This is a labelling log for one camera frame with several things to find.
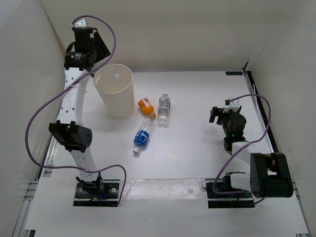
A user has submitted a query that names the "clear crushed plastic bottle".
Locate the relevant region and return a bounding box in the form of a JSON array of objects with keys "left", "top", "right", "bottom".
[{"left": 157, "top": 93, "right": 171, "bottom": 127}]

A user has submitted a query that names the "orange juice plastic bottle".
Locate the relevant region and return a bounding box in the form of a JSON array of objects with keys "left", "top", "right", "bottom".
[{"left": 138, "top": 97, "right": 156, "bottom": 118}]

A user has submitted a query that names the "blue label plastic bottle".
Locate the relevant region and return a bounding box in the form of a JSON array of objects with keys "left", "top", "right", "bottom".
[{"left": 132, "top": 116, "right": 156, "bottom": 155}]

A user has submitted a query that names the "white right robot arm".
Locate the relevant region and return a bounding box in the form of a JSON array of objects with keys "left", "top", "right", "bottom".
[{"left": 209, "top": 107, "right": 294, "bottom": 198}]

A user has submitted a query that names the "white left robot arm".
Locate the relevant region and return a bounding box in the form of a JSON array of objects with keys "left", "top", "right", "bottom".
[{"left": 49, "top": 26, "right": 110, "bottom": 198}]

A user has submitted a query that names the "white plastic bin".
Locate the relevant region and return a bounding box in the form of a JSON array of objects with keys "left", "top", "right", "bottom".
[{"left": 93, "top": 64, "right": 135, "bottom": 119}]

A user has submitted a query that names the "black right logo sticker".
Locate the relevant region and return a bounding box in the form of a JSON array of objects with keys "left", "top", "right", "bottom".
[{"left": 225, "top": 71, "right": 243, "bottom": 76}]

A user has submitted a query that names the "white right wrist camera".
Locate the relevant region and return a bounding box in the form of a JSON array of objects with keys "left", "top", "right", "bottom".
[{"left": 223, "top": 98, "right": 241, "bottom": 114}]

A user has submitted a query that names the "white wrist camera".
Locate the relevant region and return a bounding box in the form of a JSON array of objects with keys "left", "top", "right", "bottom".
[
  {"left": 223, "top": 98, "right": 241, "bottom": 114},
  {"left": 70, "top": 18, "right": 87, "bottom": 29}
]

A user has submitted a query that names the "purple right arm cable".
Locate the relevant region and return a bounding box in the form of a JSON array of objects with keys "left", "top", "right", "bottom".
[{"left": 212, "top": 94, "right": 272, "bottom": 205}]

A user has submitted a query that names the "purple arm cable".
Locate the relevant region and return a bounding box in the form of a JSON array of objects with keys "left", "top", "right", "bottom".
[
  {"left": 212, "top": 94, "right": 272, "bottom": 205},
  {"left": 25, "top": 16, "right": 127, "bottom": 205}
]

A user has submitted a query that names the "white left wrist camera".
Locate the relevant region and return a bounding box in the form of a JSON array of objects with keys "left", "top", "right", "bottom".
[{"left": 70, "top": 18, "right": 87, "bottom": 29}]

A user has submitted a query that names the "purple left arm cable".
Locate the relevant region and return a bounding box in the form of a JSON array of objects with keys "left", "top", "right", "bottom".
[{"left": 25, "top": 16, "right": 127, "bottom": 205}]

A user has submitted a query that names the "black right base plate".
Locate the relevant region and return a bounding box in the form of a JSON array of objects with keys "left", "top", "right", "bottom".
[{"left": 201, "top": 172, "right": 255, "bottom": 209}]

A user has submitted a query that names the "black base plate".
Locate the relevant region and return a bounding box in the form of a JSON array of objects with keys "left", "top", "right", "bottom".
[
  {"left": 201, "top": 172, "right": 255, "bottom": 209},
  {"left": 73, "top": 179, "right": 120, "bottom": 207}
]

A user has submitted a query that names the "aluminium frame rail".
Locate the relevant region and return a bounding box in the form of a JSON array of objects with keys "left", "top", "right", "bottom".
[{"left": 12, "top": 137, "right": 57, "bottom": 237}]

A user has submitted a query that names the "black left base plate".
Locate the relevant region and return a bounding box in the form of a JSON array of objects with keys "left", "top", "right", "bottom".
[{"left": 73, "top": 179, "right": 120, "bottom": 207}]

